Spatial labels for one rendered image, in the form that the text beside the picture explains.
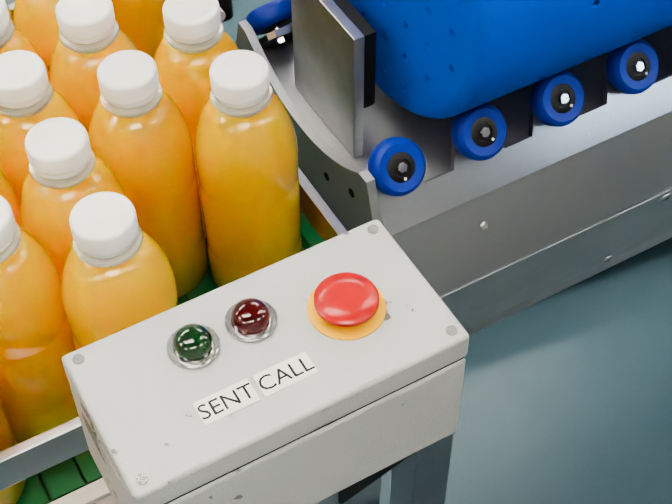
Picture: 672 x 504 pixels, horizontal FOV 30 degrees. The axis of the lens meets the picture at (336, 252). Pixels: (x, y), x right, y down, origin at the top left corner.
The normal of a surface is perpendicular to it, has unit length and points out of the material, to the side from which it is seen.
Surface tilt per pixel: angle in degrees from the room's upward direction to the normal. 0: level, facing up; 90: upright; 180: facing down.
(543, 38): 94
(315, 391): 0
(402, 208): 52
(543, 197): 70
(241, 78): 0
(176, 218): 90
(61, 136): 0
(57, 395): 90
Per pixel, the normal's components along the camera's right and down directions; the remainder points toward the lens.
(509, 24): 0.49, 0.61
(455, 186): 0.39, 0.13
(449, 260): 0.47, 0.41
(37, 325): 0.71, 0.54
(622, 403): 0.00, -0.64
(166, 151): 0.69, 0.33
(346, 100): -0.87, 0.38
